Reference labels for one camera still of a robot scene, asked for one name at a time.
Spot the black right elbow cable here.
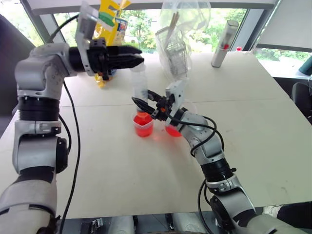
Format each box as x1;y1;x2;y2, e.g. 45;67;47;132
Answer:
197;181;215;234

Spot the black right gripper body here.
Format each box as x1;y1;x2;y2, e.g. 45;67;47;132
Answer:
151;96;176;122

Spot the wooden chopsticks pair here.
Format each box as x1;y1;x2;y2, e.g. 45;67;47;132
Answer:
167;12;180;39

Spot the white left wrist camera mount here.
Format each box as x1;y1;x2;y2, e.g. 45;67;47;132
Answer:
75;1;101;77

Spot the dark trouser leg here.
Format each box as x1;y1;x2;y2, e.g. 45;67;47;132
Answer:
276;201;312;230

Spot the teal rounded object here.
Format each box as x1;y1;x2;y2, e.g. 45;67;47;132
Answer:
298;54;312;77

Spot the grey rounded shape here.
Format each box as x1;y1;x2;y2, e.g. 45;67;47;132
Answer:
168;212;213;234

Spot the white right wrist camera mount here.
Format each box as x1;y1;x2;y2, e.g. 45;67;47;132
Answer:
165;78;187;123

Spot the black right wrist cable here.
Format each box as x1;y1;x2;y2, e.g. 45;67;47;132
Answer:
167;113;225;157

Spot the white shoe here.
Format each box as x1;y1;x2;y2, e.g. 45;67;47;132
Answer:
261;204;283;216

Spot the black office chair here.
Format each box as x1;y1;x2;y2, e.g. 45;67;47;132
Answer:
291;76;312;116

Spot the clear cup with red liquid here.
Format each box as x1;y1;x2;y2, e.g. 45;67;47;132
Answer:
132;111;155;138
164;100;198;138

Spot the yellow plastic snack bag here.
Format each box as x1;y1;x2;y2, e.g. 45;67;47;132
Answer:
93;0;132;89

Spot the blue yellow snack packet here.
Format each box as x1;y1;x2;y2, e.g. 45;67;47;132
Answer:
114;18;129;45

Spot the clear plastic bag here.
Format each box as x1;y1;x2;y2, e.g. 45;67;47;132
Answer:
155;0;213;80

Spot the white window blind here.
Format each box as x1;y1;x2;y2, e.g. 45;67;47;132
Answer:
257;0;312;50

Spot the clear plastic syringe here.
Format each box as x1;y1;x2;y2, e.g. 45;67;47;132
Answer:
130;63;152;115

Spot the silver cylindrical bottle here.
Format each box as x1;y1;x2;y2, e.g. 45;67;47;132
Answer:
210;20;239;68

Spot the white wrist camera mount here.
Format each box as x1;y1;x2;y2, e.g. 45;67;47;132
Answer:
165;78;187;123
75;1;101;77

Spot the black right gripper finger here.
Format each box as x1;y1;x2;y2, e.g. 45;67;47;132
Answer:
131;97;157;116
147;90;162;103

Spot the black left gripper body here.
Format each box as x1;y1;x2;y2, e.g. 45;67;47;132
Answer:
87;38;110;81

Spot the silver wire basket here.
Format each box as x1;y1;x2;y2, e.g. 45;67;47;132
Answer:
155;26;190;77

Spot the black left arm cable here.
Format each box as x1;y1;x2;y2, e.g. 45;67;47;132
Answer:
47;14;82;234

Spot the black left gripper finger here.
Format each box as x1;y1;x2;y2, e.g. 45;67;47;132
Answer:
107;45;143;57
108;54;145;71

